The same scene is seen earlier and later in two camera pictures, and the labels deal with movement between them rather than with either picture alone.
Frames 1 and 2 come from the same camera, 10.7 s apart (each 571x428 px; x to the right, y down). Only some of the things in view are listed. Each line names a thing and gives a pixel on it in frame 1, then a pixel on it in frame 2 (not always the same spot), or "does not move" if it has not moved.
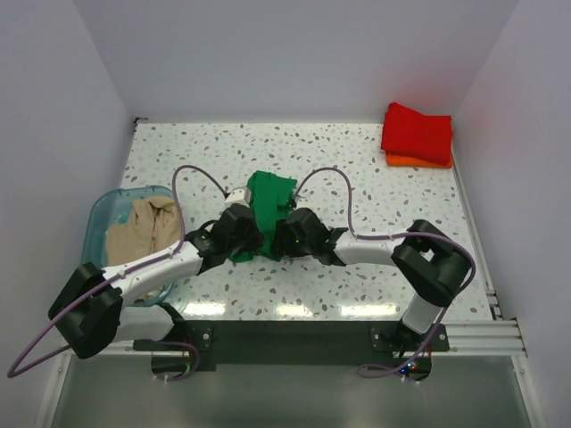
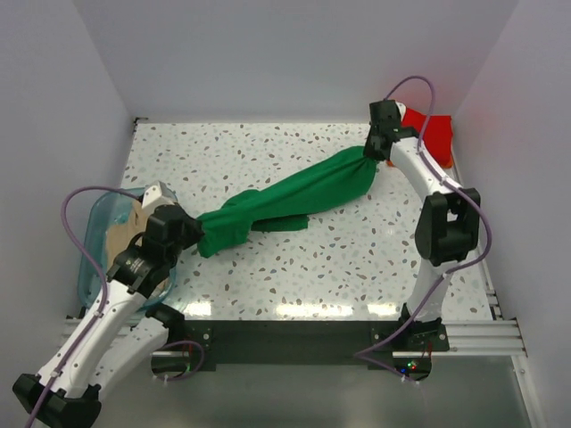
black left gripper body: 250,240 → 191,234
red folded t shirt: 408,131 does not move
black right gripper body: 293,246 → 369,148
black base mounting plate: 297,342 does not move
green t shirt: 269,193 → 285,205
